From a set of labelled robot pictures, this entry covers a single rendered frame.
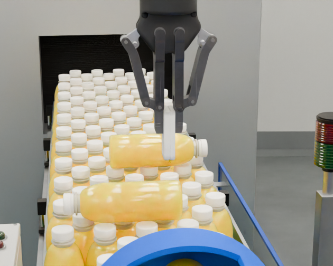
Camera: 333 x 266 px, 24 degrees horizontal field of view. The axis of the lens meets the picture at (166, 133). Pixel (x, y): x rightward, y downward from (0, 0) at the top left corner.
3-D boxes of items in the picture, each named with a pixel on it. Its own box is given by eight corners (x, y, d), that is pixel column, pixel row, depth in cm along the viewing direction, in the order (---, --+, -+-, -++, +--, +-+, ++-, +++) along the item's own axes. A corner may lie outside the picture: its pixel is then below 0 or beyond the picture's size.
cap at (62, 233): (77, 237, 136) (77, 227, 135) (68, 246, 132) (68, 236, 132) (57, 234, 137) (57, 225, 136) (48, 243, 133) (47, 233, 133)
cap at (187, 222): (202, 236, 136) (202, 227, 136) (181, 239, 135) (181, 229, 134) (193, 228, 140) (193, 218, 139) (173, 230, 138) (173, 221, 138)
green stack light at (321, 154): (318, 170, 148) (320, 145, 147) (308, 159, 154) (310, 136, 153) (351, 168, 149) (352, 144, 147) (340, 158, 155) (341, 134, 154)
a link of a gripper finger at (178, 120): (172, 94, 104) (194, 93, 105) (172, 130, 106) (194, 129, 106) (174, 97, 103) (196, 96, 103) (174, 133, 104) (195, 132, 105)
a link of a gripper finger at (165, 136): (169, 111, 102) (164, 111, 102) (169, 160, 104) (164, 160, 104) (166, 105, 105) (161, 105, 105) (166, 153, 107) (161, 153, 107)
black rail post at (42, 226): (38, 234, 183) (37, 202, 181) (38, 228, 186) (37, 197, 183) (47, 233, 183) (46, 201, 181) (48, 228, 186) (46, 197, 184)
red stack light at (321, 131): (320, 145, 147) (321, 125, 146) (310, 135, 153) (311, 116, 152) (352, 144, 147) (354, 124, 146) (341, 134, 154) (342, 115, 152)
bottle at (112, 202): (182, 214, 134) (74, 218, 132) (178, 223, 141) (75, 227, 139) (179, 174, 136) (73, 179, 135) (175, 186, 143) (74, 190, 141)
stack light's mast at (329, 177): (317, 199, 150) (322, 120, 145) (307, 188, 156) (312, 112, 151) (348, 197, 151) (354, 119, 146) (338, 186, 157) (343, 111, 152)
